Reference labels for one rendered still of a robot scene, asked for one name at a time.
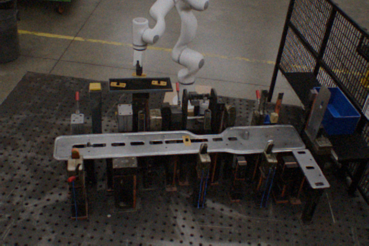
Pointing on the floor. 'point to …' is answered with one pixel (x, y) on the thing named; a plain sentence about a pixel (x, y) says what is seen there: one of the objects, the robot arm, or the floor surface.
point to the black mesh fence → (345, 169)
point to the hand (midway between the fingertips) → (139, 71)
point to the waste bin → (9, 26)
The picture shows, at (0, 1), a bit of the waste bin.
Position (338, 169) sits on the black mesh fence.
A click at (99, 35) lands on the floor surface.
